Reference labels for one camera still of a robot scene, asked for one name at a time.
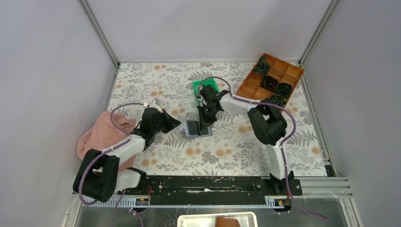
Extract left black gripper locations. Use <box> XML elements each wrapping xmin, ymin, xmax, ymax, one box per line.
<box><xmin>152</xmin><ymin>109</ymin><xmax>182</xmax><ymax>135</ymax></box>

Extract grey blue card holder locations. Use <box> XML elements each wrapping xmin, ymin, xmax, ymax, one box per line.
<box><xmin>178</xmin><ymin>116</ymin><xmax>212</xmax><ymax>138</ymax></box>

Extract green plastic bin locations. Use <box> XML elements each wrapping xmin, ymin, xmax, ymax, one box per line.
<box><xmin>192</xmin><ymin>79</ymin><xmax>219</xmax><ymax>98</ymax></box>

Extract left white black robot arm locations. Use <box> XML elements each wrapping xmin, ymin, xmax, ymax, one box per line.
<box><xmin>73</xmin><ymin>99</ymin><xmax>181</xmax><ymax>205</ymax></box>

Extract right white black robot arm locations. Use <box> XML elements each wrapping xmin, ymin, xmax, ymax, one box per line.
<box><xmin>197</xmin><ymin>85</ymin><xmax>294</xmax><ymax>195</ymax></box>

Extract floral patterned table mat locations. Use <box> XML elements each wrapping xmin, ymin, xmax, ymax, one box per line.
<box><xmin>107</xmin><ymin>62</ymin><xmax>327</xmax><ymax>176</ymax></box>

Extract pink cloth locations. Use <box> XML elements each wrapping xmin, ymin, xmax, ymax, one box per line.
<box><xmin>77</xmin><ymin>111</ymin><xmax>137</xmax><ymax>160</ymax></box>

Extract black rosette middle left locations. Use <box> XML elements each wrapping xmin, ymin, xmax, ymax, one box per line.
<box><xmin>260</xmin><ymin>75</ymin><xmax>278</xmax><ymax>92</ymax></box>

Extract black rosette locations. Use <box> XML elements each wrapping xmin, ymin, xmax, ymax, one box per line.
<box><xmin>270</xmin><ymin>94</ymin><xmax>288</xmax><ymax>107</ymax></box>
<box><xmin>275</xmin><ymin>83</ymin><xmax>293</xmax><ymax>99</ymax></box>
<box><xmin>260</xmin><ymin>75</ymin><xmax>278</xmax><ymax>92</ymax></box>

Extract black rosette bottom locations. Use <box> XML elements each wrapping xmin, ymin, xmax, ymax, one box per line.
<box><xmin>270</xmin><ymin>94</ymin><xmax>288</xmax><ymax>107</ymax></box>

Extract dark green rosette top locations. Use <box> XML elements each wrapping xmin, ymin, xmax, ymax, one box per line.
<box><xmin>253</xmin><ymin>55</ymin><xmax>270</xmax><ymax>76</ymax></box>

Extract black rosette middle right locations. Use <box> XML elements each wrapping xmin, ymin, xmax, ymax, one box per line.
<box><xmin>275</xmin><ymin>83</ymin><xmax>293</xmax><ymax>99</ymax></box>

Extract brown wooden compartment tray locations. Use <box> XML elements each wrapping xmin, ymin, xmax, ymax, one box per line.
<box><xmin>236</xmin><ymin>53</ymin><xmax>304</xmax><ymax>107</ymax></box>

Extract brown object in basket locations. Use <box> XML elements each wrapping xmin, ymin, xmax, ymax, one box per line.
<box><xmin>215</xmin><ymin>217</ymin><xmax>240</xmax><ymax>227</ymax></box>

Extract white plastic basket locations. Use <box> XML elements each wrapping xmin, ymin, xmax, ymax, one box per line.
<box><xmin>177</xmin><ymin>212</ymin><xmax>258</xmax><ymax>227</ymax></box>

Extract black mounting base plate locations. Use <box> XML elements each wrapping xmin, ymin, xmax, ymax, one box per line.
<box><xmin>126</xmin><ymin>175</ymin><xmax>303</xmax><ymax>206</ymax></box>

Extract aluminium rail frame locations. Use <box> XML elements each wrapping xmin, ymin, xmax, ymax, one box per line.
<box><xmin>91</xmin><ymin>177</ymin><xmax>352</xmax><ymax>209</ymax></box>

